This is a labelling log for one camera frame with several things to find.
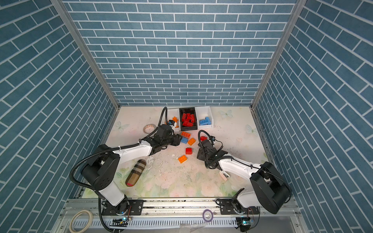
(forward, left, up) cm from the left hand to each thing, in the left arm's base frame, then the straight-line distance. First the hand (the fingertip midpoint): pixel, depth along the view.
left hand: (182, 137), depth 91 cm
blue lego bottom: (+17, -17, -4) cm, 24 cm away
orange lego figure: (+22, +7, -8) cm, 25 cm away
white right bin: (+23, -15, -7) cm, 29 cm away
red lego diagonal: (+22, -6, -6) cm, 23 cm away
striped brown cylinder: (-20, +26, -7) cm, 34 cm away
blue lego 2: (+2, -1, -7) cm, 8 cm away
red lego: (+16, -2, -6) cm, 17 cm away
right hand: (-9, -13, -5) cm, 16 cm away
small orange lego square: (+2, -6, -8) cm, 10 cm away
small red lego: (-6, -4, -8) cm, 10 cm away
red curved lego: (+4, -14, -7) cm, 16 cm away
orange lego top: (+6, -3, -6) cm, 9 cm away
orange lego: (-12, 0, -8) cm, 14 cm away
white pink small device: (-22, -25, -7) cm, 34 cm away
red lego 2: (+22, 0, -6) cm, 23 cm away
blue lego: (+16, -14, -4) cm, 22 cm away
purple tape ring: (-41, -14, -9) cm, 44 cm away
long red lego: (+23, -3, -6) cm, 24 cm away
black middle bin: (+27, -6, -4) cm, 28 cm away
